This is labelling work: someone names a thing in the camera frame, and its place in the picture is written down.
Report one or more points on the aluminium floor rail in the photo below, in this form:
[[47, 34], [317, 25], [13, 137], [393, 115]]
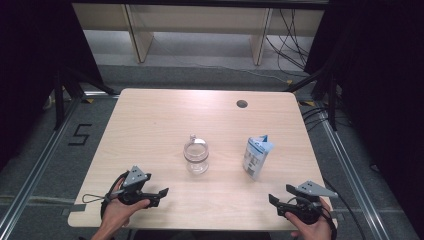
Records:
[[353, 176], [36, 166]]

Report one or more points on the clear glass jar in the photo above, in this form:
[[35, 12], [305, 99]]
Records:
[[196, 165]]

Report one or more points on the beige wooden shelf unit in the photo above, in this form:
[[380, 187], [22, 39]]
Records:
[[200, 20]]

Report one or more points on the white and blue milk pouch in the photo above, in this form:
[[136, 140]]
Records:
[[255, 160]]

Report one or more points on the grey tape strip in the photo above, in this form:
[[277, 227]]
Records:
[[78, 208]]

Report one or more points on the yellow black tape marker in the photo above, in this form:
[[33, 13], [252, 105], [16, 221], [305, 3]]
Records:
[[306, 103], [89, 100]]

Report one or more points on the person's right hand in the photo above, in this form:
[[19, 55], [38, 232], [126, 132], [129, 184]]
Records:
[[315, 231]]

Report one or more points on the black metal stand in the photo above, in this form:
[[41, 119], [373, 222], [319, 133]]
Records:
[[60, 100], [331, 100]]

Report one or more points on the person's left hand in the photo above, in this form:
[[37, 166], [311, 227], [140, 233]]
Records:
[[116, 215]]

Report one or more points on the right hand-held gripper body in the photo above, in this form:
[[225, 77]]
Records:
[[311, 190]]

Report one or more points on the black curtain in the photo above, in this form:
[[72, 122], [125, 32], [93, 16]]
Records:
[[33, 66], [383, 83]]

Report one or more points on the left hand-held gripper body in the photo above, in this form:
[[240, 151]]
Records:
[[135, 176]]

